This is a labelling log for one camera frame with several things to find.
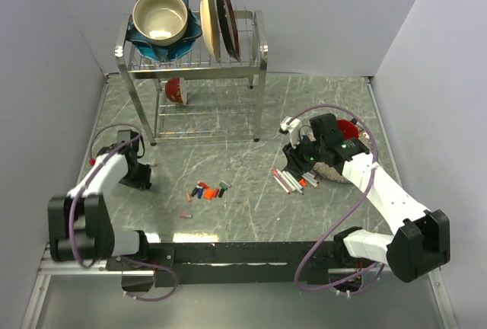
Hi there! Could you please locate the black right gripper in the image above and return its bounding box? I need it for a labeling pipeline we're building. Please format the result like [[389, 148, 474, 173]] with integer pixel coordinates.
[[283, 131, 326, 176]]

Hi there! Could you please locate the black capped marker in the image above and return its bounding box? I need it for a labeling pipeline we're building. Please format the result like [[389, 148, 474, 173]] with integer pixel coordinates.
[[287, 175, 304, 195]]

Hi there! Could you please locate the pink highlighter pen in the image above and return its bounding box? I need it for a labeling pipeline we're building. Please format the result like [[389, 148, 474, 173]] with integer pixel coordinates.
[[276, 170, 298, 192]]

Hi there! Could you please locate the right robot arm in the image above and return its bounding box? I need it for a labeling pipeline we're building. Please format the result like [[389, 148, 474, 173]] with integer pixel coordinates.
[[280, 113, 450, 283]]

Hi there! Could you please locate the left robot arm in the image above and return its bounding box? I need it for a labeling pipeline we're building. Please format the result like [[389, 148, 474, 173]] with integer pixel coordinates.
[[47, 129, 151, 270]]

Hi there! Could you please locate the speckled grey plate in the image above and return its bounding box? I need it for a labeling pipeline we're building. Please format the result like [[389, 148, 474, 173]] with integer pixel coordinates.
[[313, 126, 375, 184]]

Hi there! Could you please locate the red cup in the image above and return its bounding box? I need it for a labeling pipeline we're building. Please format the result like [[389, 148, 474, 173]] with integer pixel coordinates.
[[337, 119, 360, 139]]

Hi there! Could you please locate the steel dish rack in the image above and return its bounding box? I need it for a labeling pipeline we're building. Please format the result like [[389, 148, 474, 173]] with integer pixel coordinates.
[[114, 10, 269, 145]]

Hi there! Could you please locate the small red patterned bowl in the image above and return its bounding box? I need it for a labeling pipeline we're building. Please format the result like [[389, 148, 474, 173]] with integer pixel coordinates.
[[164, 78, 187, 104]]

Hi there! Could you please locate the blue wavy bowl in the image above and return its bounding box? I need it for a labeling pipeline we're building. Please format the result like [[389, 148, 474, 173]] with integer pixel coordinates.
[[126, 0, 202, 62]]

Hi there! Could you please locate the beige ceramic bowl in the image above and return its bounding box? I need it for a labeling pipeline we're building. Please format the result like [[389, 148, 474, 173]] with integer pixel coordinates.
[[132, 0, 189, 46]]

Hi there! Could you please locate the dark red plate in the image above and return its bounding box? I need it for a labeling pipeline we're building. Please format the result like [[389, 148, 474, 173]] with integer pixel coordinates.
[[216, 0, 240, 62]]

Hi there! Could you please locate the cream plate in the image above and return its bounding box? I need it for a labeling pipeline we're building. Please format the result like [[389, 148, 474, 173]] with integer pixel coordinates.
[[199, 0, 221, 62]]

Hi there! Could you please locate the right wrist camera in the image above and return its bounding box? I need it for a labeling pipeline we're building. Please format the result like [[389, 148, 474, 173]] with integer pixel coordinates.
[[279, 117, 302, 149]]

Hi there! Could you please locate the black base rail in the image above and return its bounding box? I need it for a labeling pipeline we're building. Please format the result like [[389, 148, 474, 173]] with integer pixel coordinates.
[[142, 241, 372, 285]]

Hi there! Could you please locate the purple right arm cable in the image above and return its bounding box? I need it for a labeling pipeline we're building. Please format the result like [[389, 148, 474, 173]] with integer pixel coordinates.
[[293, 104, 387, 295]]

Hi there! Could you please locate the aluminium frame rail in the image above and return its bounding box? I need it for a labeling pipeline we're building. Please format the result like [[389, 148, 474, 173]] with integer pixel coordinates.
[[37, 239, 442, 275]]

